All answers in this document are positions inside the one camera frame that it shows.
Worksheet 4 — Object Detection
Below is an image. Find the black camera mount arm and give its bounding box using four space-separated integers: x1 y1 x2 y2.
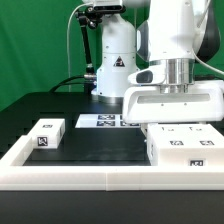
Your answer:
75 6 101 80

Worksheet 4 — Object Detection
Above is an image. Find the white cable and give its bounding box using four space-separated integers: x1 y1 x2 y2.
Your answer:
66 3 86 92

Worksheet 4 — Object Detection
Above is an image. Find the white cabinet top block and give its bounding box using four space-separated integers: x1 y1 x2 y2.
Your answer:
28 118 65 149

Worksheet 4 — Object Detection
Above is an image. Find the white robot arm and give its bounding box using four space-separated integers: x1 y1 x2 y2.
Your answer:
82 0 224 124

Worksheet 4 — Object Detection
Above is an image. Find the white cabinet body box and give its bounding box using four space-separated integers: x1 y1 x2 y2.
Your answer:
147 124 224 167

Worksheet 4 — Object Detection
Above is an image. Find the white U-shaped border frame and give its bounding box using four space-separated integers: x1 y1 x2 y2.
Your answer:
0 135 224 191

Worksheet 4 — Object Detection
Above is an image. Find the overhead camera bar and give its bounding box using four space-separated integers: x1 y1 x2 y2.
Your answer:
87 5 126 14

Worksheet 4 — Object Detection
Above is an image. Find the black cable bundle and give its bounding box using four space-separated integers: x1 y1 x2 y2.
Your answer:
49 75 98 93

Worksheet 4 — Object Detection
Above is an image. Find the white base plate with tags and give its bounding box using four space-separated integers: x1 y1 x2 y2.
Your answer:
75 114 139 128

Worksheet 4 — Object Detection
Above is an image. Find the white cabinet door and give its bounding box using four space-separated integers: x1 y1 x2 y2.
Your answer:
148 124 186 149
185 124 224 148

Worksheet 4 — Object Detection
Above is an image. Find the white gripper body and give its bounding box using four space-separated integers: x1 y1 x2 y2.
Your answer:
122 69 224 124

